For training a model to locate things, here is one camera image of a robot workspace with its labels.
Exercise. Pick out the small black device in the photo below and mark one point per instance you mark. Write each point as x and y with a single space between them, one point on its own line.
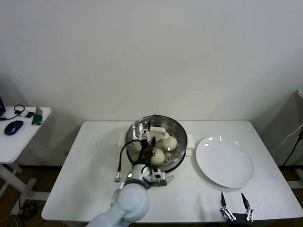
29 114

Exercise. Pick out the small white adapter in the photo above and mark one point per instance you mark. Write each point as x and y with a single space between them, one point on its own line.
23 113

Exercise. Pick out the green flat object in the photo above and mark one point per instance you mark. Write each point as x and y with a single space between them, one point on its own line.
37 119

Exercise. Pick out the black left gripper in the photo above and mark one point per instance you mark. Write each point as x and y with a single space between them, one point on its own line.
145 153

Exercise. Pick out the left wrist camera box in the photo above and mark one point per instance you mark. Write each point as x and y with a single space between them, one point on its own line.
159 177

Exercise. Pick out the stainless steel steamer basket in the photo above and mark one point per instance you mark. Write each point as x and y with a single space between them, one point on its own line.
181 154

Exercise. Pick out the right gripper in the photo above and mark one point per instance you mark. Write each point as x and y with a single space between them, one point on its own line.
240 218

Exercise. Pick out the white side table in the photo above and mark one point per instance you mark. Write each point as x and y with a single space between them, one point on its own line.
14 146

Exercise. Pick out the white round plate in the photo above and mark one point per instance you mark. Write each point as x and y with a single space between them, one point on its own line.
225 163

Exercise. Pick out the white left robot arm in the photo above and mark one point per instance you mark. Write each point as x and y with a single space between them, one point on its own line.
132 203

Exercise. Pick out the dark laptop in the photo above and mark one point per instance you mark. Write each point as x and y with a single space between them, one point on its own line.
2 106

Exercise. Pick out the black headphones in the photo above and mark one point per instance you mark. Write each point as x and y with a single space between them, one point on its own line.
19 108

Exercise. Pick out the white steamed baozi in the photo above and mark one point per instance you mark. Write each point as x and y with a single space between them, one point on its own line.
169 143
137 146
158 158

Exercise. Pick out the blue computer mouse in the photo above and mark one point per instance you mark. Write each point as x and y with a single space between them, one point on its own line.
13 127

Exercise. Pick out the grey metal stand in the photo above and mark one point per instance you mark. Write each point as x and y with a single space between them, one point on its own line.
38 110

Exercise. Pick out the white frame base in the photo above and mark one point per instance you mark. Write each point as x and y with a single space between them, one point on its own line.
296 184

